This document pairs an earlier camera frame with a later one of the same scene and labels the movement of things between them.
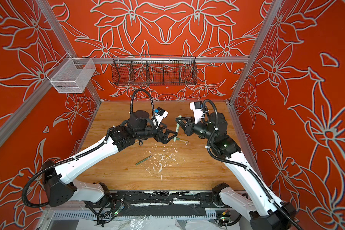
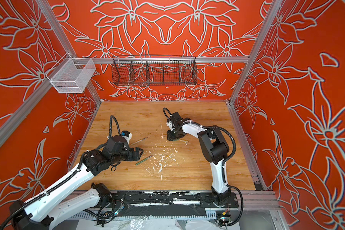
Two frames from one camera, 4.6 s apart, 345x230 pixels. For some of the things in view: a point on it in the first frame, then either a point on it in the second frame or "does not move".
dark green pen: x=144 y=159 does not move
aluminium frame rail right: x=255 y=50 does not move
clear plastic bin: x=71 y=74 does not move
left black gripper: x=165 y=139 -> x=132 y=157
